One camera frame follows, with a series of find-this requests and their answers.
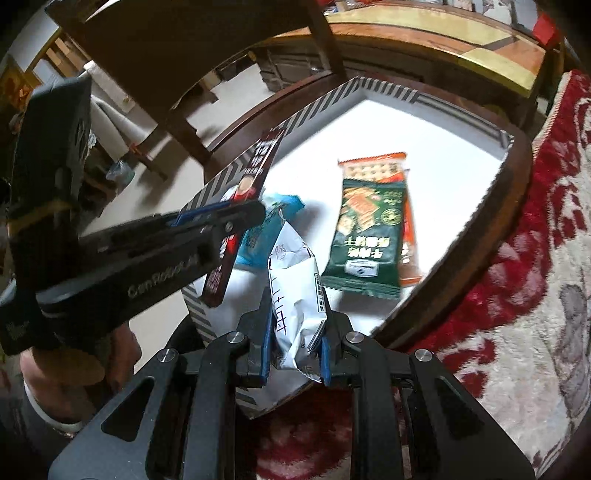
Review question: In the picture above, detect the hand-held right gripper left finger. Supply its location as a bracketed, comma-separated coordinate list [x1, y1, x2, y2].
[46, 286, 274, 480]

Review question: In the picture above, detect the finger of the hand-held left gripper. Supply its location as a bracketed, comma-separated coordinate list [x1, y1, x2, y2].
[92, 200, 267, 273]
[81, 205, 222, 250]

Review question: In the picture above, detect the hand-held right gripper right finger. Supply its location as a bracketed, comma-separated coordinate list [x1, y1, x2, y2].
[320, 316, 536, 480]

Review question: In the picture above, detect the blue snack packet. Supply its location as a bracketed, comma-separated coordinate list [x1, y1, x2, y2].
[235, 191, 306, 271]

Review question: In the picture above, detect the dark red stick packet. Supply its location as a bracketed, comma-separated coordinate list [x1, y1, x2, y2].
[202, 128, 283, 309]

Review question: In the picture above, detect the white snack packet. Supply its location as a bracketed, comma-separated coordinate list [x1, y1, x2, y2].
[268, 217, 329, 384]

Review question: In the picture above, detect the green cracker packet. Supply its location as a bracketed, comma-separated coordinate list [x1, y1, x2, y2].
[321, 178, 409, 300]

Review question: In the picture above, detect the orange cracker packet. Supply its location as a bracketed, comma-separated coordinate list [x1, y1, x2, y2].
[337, 151, 423, 288]

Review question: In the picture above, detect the striped cardboard box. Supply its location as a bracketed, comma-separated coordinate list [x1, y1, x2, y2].
[182, 76, 515, 421]

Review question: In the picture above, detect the person's left forearm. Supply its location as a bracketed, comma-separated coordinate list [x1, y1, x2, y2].
[0, 383, 88, 467]

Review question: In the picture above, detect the person's left hand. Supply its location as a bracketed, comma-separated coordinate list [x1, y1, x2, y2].
[21, 323, 141, 416]

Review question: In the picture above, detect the white cloth covered chair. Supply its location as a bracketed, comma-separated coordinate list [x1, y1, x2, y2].
[85, 62, 139, 160]

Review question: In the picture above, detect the dark wooden chair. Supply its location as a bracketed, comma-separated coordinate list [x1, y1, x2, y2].
[46, 0, 536, 370]

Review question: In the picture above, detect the floral red cream fleece blanket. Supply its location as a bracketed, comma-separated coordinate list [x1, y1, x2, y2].
[252, 69, 591, 480]

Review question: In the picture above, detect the red paper bag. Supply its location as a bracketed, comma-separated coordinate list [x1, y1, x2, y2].
[533, 13, 563, 48]

